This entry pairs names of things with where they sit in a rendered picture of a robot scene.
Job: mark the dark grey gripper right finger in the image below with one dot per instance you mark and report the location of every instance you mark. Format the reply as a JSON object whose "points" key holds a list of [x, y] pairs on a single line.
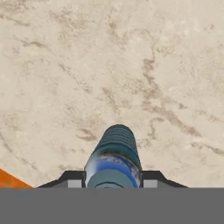
{"points": [[154, 178]]}

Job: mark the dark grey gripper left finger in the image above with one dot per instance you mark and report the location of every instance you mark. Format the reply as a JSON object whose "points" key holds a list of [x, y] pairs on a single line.
{"points": [[71, 178]]}

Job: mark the blue plastic bottle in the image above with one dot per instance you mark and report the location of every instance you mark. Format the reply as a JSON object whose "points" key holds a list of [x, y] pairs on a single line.
{"points": [[116, 157]]}

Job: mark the orange object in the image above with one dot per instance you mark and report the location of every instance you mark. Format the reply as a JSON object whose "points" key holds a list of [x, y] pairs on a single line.
{"points": [[8, 180]]}

